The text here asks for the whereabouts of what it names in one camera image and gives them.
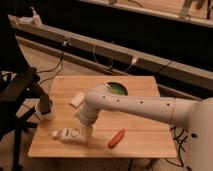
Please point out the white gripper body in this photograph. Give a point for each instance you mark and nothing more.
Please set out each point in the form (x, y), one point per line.
(86, 133)

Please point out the clear plastic bottle white label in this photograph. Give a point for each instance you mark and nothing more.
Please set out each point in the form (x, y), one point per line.
(73, 135)

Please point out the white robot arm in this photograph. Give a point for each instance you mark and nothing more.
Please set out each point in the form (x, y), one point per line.
(195, 116)

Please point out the green ceramic bowl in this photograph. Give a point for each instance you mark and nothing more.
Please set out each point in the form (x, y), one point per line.
(117, 88)

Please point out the white spray bottle on ledge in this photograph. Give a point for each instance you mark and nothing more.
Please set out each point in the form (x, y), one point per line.
(36, 17)

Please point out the red orange oblong object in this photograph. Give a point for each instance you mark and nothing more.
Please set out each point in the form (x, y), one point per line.
(116, 139)

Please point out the wooden table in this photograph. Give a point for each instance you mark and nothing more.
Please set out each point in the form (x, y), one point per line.
(143, 138)

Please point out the white rectangular sponge block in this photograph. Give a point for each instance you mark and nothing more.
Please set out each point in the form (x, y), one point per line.
(77, 100)

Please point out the black chair stand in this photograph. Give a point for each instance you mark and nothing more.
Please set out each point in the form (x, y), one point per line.
(18, 81)

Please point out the long grey ledge rail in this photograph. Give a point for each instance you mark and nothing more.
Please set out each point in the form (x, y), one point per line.
(178, 71)

